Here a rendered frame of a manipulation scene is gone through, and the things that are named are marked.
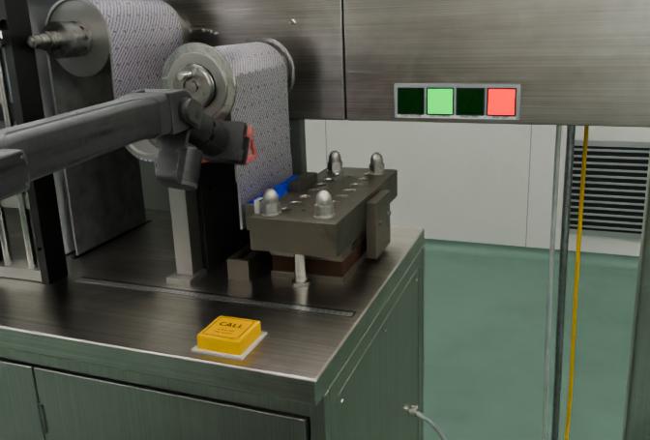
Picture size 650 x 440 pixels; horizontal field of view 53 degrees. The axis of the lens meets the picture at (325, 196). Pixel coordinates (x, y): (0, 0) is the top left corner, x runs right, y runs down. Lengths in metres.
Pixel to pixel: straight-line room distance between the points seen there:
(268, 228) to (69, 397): 0.43
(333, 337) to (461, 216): 2.93
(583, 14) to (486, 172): 2.53
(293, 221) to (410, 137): 2.76
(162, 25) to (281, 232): 0.53
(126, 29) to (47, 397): 0.67
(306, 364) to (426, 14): 0.74
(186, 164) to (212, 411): 0.37
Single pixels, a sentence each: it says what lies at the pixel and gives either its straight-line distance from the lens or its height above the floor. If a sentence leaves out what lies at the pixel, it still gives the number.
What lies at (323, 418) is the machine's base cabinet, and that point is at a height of 0.82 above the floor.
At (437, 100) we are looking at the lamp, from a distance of 1.36.
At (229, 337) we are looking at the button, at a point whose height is 0.92.
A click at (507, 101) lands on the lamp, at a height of 1.19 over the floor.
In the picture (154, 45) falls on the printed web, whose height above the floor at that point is 1.31.
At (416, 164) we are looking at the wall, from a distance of 3.85.
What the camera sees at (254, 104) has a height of 1.21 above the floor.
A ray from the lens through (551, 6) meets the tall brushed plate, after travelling 1.33.
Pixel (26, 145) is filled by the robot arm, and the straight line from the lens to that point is 0.73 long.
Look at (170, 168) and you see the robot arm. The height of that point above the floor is 1.15.
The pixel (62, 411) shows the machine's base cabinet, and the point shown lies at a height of 0.74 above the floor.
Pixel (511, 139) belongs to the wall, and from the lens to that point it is 3.74.
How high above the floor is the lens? 1.36
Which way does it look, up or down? 15 degrees down
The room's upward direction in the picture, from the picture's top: 2 degrees counter-clockwise
